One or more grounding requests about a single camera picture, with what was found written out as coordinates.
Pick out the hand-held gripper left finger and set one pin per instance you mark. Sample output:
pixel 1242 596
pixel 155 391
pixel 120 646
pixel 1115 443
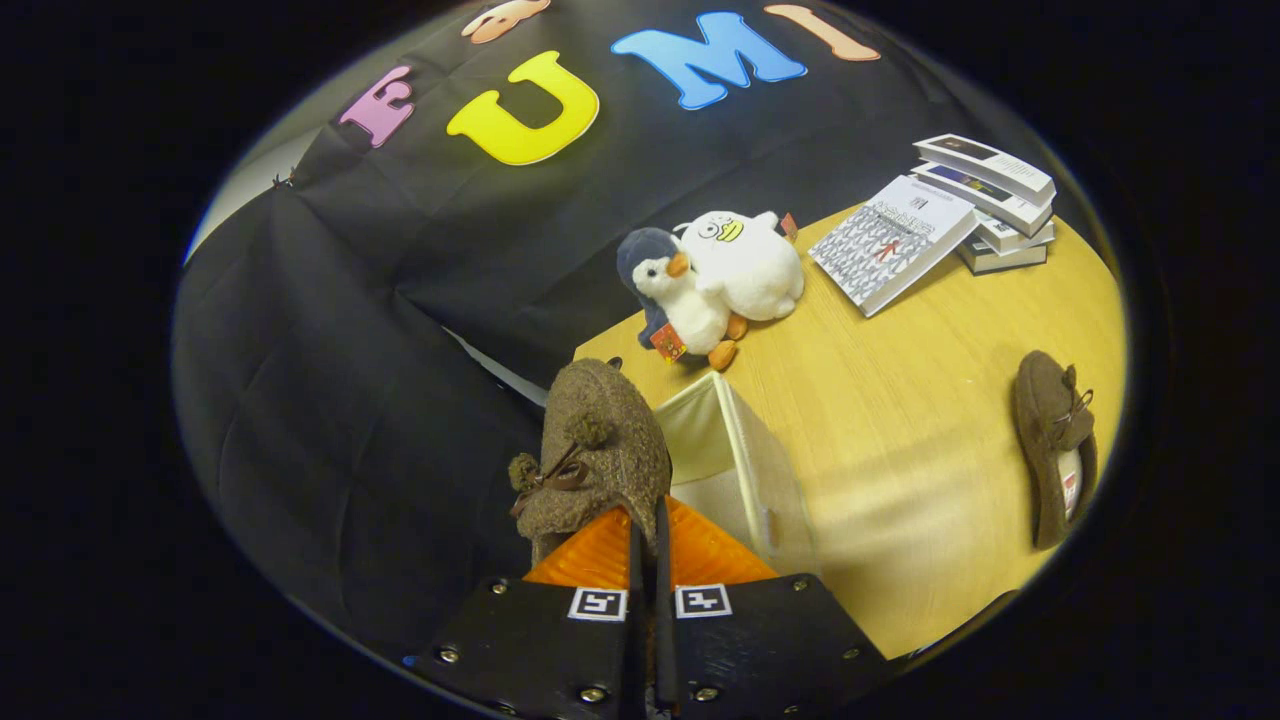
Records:
pixel 560 650

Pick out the dark grey book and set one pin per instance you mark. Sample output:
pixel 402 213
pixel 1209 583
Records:
pixel 1000 260

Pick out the beige fabric storage box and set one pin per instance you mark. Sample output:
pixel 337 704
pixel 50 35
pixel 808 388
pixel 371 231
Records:
pixel 740 470

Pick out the grey patterned cover book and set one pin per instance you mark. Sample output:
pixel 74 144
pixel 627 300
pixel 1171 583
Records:
pixel 885 245

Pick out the white book blue photo cover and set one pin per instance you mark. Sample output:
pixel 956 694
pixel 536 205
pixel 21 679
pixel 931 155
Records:
pixel 985 198

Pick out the white duck plush toy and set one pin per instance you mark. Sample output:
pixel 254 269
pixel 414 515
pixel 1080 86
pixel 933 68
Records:
pixel 750 270

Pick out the black backdrop cloth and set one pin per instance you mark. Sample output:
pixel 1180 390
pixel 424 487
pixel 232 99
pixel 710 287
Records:
pixel 350 400

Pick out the plain white book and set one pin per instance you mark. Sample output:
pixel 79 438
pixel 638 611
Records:
pixel 1020 238

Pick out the grey white penguin plush toy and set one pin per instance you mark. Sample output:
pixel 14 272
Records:
pixel 685 305

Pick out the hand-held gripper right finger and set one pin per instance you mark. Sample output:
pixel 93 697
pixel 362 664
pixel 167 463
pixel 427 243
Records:
pixel 760 650

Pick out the brown fuzzy shoe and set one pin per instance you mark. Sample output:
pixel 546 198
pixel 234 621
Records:
pixel 1045 430
pixel 600 430

